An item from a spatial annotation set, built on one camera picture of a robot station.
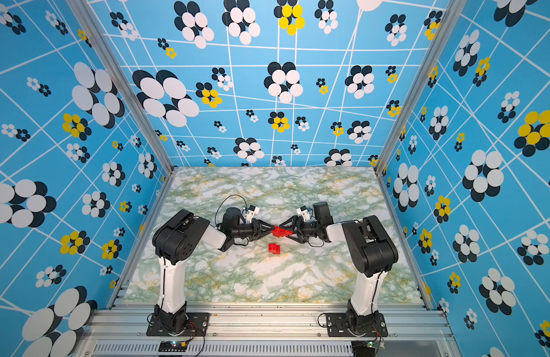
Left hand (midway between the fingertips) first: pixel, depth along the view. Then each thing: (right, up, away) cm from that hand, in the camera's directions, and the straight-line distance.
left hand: (276, 228), depth 92 cm
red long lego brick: (+1, -1, -1) cm, 2 cm away
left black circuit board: (-34, -35, -20) cm, 52 cm away
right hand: (+4, 0, -1) cm, 4 cm away
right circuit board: (+29, -33, -23) cm, 50 cm away
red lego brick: (+1, -8, -3) cm, 9 cm away
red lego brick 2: (-1, -7, -4) cm, 8 cm away
